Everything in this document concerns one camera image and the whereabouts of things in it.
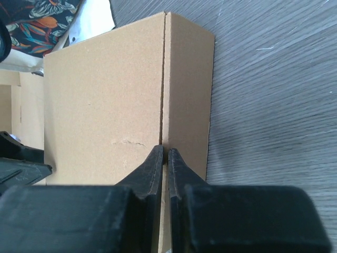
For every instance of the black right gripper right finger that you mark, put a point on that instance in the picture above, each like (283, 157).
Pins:
(211, 218)

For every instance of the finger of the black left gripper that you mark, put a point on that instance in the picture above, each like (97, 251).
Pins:
(20, 164)

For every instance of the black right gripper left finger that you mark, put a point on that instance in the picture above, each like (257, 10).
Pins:
(124, 217)

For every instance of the brown cardboard box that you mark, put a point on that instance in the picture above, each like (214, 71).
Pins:
(110, 99)

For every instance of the spare cardboard blank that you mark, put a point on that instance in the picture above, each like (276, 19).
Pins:
(22, 107)

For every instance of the beige canvas tote bag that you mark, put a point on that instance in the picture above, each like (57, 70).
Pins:
(36, 28)

